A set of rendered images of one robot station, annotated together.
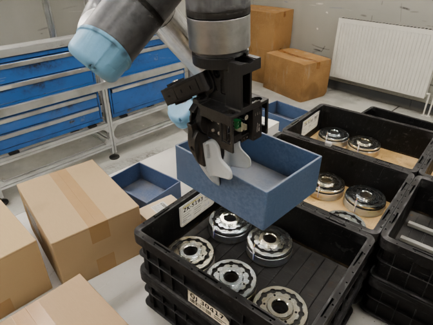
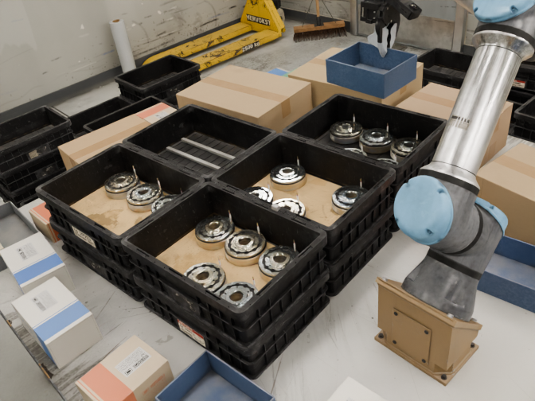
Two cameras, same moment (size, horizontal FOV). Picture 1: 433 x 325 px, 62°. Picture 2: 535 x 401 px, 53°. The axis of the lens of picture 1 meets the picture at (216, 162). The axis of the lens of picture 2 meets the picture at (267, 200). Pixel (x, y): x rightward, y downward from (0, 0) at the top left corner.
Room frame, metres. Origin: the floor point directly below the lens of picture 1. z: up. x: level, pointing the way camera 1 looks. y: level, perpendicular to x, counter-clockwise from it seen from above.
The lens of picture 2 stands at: (1.96, -0.23, 1.71)
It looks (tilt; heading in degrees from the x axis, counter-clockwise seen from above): 36 degrees down; 186
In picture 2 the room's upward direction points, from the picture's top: 8 degrees counter-clockwise
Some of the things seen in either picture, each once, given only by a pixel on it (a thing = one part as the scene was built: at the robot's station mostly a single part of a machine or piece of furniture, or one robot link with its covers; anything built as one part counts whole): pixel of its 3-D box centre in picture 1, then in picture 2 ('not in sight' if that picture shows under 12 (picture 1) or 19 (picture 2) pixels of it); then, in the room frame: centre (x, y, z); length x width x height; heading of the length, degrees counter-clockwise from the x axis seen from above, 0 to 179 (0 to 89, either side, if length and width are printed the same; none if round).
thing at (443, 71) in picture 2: not in sight; (448, 91); (-0.88, 0.56, 0.31); 0.40 x 0.30 x 0.34; 45
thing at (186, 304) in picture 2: (356, 149); (225, 257); (1.02, -0.45, 0.87); 0.40 x 0.30 x 0.11; 51
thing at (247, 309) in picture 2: (359, 135); (222, 240); (1.02, -0.45, 0.92); 0.40 x 0.30 x 0.02; 51
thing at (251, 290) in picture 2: (334, 133); (236, 298); (1.15, -0.41, 0.86); 0.10 x 0.10 x 0.01
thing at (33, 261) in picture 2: not in sight; (37, 269); (0.89, -1.02, 0.74); 0.20 x 0.12 x 0.09; 40
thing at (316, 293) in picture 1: (250, 256); (364, 144); (0.55, -0.07, 0.87); 0.40 x 0.30 x 0.11; 51
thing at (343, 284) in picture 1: (252, 238); (364, 129); (0.55, -0.07, 0.92); 0.40 x 0.30 x 0.02; 51
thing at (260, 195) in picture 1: (245, 167); (370, 68); (0.53, -0.05, 1.10); 0.20 x 0.15 x 0.07; 45
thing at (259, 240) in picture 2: not in sight; (244, 243); (0.96, -0.41, 0.86); 0.10 x 0.10 x 0.01
